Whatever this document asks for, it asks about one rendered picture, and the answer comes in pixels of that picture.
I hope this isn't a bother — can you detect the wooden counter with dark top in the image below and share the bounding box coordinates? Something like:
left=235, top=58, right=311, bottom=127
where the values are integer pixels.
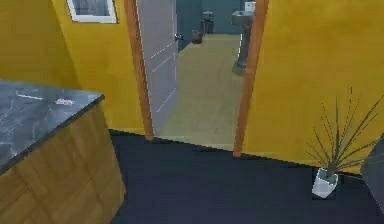
left=0, top=78, right=127, bottom=224

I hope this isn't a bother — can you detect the white framed wall picture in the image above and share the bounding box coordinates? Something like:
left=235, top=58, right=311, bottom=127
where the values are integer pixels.
left=65, top=0, right=119, bottom=25

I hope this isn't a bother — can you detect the thin white stick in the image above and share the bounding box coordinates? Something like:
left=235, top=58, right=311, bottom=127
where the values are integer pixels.
left=17, top=94, right=44, bottom=101

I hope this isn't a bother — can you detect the grey room door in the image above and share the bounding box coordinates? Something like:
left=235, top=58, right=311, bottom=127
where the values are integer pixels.
left=135, top=0, right=180, bottom=136

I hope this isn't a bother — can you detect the house plant in white pot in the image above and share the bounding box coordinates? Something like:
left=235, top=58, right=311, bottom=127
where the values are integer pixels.
left=305, top=87, right=384, bottom=200

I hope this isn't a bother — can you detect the small pink flat object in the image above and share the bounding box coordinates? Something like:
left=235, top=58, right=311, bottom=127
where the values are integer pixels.
left=55, top=98, right=76, bottom=107

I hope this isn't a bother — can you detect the grey pedestal sink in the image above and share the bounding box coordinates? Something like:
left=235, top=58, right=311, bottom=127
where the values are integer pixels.
left=231, top=9, right=256, bottom=76

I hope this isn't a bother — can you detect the dark round bin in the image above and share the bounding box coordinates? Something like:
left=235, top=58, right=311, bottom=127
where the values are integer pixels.
left=191, top=30, right=204, bottom=45

